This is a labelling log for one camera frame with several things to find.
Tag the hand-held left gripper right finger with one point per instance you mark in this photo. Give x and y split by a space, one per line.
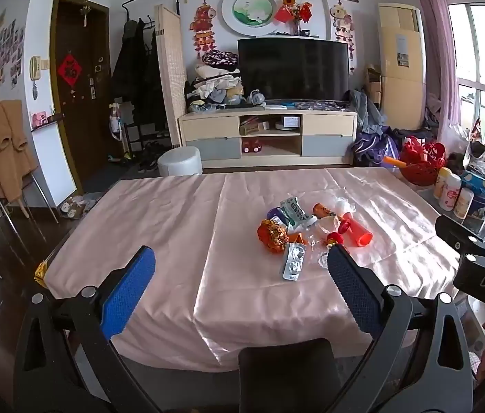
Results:
354 294

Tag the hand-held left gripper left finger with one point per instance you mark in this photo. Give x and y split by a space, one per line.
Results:
128 294

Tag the orange snack tube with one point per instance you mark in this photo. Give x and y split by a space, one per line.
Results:
324 211

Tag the green white plastic bag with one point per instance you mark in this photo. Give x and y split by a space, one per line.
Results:
296 215

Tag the blue round tin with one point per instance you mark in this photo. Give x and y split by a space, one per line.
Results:
481 198

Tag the small red lantern ornament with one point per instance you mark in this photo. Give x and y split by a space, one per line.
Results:
335 238

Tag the red plastic cup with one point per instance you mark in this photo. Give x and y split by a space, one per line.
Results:
357 235

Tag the silver blister pack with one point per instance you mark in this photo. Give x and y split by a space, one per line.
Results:
294 262

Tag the pink satin tablecloth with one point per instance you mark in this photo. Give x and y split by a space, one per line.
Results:
161 232

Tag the red openwork basket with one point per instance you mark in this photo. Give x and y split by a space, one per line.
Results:
423 165

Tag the white crumpled paper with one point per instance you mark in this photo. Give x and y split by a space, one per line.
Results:
328 225

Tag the small orange wrapper piece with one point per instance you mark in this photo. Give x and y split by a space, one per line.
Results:
297 239

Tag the gold foil piece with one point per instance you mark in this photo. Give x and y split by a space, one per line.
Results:
39 272

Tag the orange stick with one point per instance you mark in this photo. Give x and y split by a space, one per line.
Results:
395 162

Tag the white cotton ball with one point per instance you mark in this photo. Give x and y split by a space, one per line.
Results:
342 202

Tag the orange gold foil wrapper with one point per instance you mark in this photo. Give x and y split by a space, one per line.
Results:
272 234

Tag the plush slippers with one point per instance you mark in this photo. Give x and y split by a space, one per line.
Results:
75 206

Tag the purple plastic lid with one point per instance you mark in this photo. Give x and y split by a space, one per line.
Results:
273 214

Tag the purple bag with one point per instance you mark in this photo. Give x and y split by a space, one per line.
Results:
373 150

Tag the pile of shoes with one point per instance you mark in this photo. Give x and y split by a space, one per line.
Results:
152 159

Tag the white round stool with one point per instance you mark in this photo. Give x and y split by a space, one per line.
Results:
179 161

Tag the white board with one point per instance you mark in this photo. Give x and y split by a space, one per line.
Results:
55 163

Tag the grey clothes heap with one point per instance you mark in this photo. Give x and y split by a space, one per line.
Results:
365 109

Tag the cardboard wrapped standing air conditioner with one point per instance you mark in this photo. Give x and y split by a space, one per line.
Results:
401 77

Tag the open cardboard box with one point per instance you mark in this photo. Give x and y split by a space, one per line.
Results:
372 86

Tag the pink hanging bag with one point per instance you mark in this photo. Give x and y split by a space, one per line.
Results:
116 122

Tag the dark brown door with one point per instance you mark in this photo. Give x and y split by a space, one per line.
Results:
79 129

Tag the beige grey television cabinet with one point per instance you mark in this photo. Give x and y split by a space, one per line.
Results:
208 127

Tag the pink curtain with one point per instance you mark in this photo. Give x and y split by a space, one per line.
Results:
434 43

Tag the tan coat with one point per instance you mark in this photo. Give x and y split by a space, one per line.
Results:
8 146

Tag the pile of clothes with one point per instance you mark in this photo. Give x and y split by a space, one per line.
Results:
212 86

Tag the wicker folding screen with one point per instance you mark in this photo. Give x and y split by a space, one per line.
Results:
171 73

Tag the dark hanging coats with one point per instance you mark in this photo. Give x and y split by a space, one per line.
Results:
133 69

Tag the black flat television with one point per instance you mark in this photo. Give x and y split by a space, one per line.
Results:
292 69

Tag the red diamond door sign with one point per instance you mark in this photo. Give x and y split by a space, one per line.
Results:
69 70

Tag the red flags with sunflower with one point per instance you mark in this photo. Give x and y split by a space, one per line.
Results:
294 10

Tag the red fish hanging decoration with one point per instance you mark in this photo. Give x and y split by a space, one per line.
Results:
203 26

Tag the metal frame chair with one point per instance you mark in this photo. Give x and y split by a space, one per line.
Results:
32 200

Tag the pink hanging wall ornament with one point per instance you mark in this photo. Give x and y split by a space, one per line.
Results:
342 23

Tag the beige wall intercom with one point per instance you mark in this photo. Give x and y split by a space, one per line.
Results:
35 68

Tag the wall photo collage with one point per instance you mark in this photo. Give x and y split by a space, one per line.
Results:
1 60

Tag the round white wall picture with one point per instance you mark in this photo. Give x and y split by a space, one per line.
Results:
249 10

